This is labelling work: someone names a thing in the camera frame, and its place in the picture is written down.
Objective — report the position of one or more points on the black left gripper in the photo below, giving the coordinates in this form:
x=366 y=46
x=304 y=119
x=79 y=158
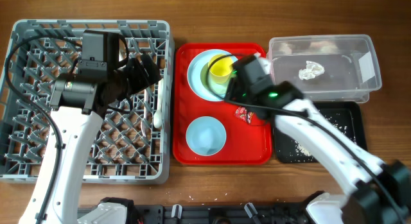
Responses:
x=142 y=81

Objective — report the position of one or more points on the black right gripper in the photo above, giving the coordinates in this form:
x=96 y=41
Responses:
x=233 y=93

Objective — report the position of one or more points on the white plastic spoon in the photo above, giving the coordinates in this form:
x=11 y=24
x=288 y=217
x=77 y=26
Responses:
x=157 y=117

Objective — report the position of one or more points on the white plastic fork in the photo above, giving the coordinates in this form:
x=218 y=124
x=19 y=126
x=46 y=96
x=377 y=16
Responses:
x=145 y=113

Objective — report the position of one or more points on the light blue bowl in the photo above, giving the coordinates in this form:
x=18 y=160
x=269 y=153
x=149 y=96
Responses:
x=206 y=136

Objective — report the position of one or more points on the white tissue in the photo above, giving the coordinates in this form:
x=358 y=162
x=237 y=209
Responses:
x=311 y=71

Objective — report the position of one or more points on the food scraps rice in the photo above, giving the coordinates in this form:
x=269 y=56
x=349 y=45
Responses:
x=347 y=130

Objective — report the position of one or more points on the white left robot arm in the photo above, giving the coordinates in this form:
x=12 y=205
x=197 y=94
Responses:
x=79 y=102

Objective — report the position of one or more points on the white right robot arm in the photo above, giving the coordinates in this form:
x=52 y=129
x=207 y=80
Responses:
x=373 y=191

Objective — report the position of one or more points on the grey dishwasher rack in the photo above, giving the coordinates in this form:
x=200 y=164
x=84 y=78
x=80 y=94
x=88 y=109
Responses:
x=39 y=50

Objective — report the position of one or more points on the small green plate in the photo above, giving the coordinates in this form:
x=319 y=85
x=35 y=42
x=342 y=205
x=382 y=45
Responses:
x=206 y=81

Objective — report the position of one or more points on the red snack wrapper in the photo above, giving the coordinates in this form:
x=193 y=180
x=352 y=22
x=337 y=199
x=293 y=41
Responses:
x=243 y=114

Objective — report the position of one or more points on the yellow plastic cup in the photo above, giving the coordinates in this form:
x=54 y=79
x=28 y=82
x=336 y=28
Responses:
x=220 y=68

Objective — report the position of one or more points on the large light blue plate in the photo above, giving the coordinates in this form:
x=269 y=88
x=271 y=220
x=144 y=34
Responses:
x=194 y=71

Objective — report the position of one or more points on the red plastic tray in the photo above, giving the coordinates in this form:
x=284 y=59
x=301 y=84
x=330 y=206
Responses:
x=245 y=144

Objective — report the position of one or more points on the clear plastic bin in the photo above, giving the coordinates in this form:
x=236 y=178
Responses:
x=352 y=70

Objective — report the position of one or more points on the black plastic tray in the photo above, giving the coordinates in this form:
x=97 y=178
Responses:
x=284 y=146

